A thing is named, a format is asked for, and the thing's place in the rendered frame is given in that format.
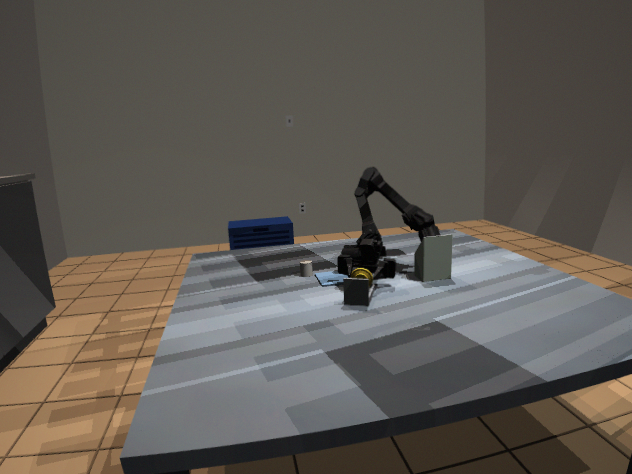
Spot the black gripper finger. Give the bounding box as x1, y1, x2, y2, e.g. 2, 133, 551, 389
343, 258, 352, 278
374, 261, 389, 280

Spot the yellow round plate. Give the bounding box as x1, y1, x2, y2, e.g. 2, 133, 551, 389
350, 268, 373, 287

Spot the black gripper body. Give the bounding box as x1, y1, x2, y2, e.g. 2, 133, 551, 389
337, 254, 396, 279

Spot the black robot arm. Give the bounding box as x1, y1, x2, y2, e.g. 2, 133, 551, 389
341, 167, 441, 260

